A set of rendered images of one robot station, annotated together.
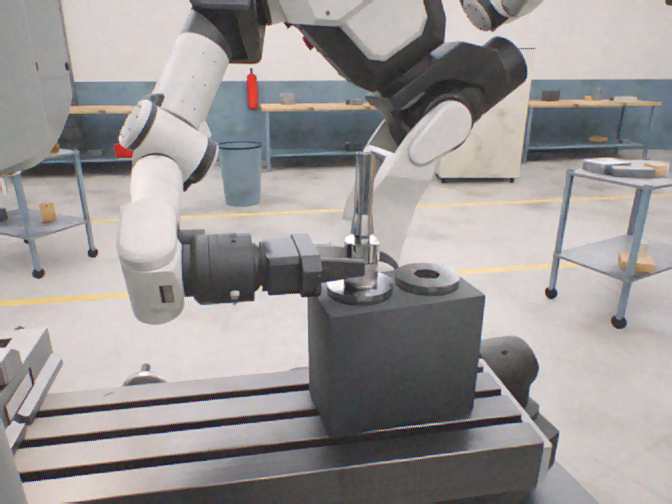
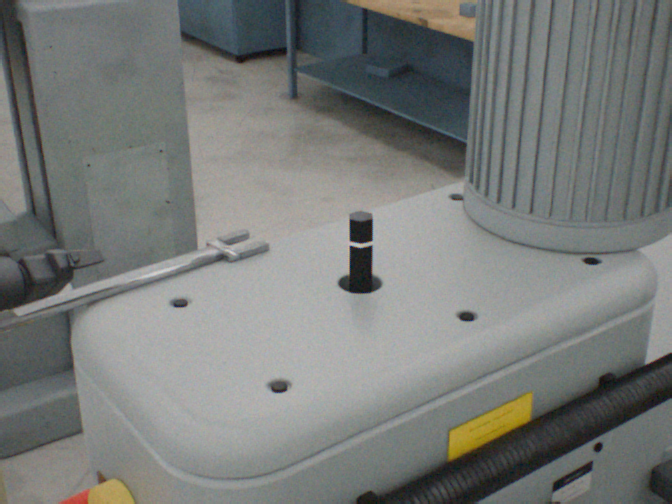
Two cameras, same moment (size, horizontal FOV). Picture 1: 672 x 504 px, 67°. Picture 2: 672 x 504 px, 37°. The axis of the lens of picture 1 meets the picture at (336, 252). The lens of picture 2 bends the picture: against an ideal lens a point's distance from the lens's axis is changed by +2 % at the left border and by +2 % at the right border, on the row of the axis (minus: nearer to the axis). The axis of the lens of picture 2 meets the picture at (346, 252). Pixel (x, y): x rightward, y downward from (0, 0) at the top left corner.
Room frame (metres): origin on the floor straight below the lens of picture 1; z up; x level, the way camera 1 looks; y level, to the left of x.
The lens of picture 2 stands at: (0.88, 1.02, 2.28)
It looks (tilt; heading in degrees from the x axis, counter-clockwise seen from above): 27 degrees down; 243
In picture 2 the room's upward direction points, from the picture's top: straight up
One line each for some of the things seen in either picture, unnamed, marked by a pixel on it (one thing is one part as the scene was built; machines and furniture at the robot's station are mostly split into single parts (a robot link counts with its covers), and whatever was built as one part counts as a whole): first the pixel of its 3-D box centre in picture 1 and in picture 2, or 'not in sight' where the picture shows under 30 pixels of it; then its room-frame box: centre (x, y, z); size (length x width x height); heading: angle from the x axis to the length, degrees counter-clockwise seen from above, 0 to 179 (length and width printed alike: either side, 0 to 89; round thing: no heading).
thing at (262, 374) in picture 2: not in sight; (373, 357); (0.53, 0.39, 1.81); 0.47 x 0.26 x 0.16; 10
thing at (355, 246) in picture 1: (361, 243); not in sight; (0.62, -0.03, 1.20); 0.05 x 0.05 x 0.01
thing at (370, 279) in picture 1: (360, 264); not in sight; (0.62, -0.03, 1.17); 0.05 x 0.05 x 0.05
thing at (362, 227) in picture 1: (363, 197); not in sight; (0.63, -0.04, 1.26); 0.03 x 0.03 x 0.11
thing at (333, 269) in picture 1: (341, 270); not in sight; (0.59, -0.01, 1.17); 0.06 x 0.02 x 0.03; 102
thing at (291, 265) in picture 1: (267, 267); not in sight; (0.60, 0.09, 1.17); 0.13 x 0.12 x 0.10; 12
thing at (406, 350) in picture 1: (391, 341); not in sight; (0.64, -0.08, 1.04); 0.22 x 0.12 x 0.20; 107
